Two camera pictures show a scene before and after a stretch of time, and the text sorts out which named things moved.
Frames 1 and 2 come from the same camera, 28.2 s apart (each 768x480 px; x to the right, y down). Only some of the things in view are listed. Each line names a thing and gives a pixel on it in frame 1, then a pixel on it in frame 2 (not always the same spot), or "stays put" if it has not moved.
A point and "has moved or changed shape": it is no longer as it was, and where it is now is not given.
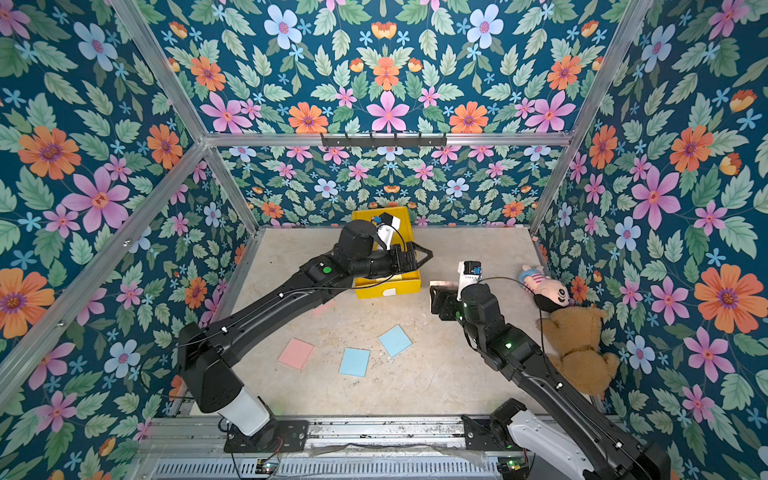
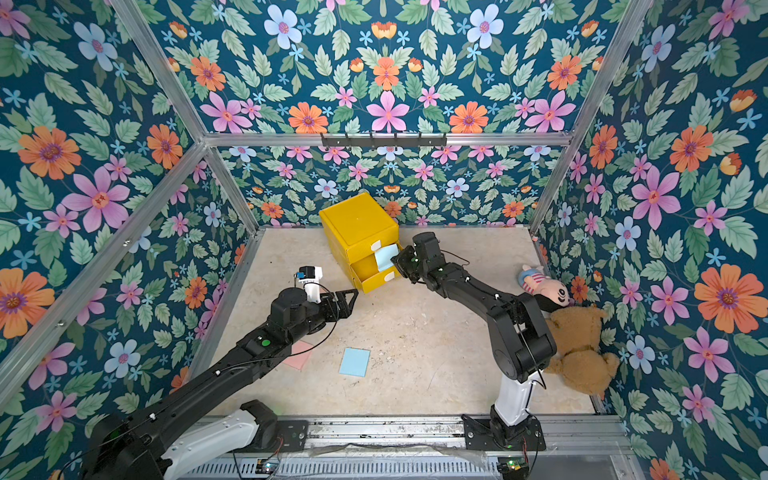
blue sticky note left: [354, 362] stays put
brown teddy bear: [571, 343] stays put
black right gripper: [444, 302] -> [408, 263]
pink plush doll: [535, 280] stays put
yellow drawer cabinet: [405, 283] has moved or changed shape
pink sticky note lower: [296, 353] stays put
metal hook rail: [395, 141] stays put
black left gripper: [404, 257] -> [342, 310]
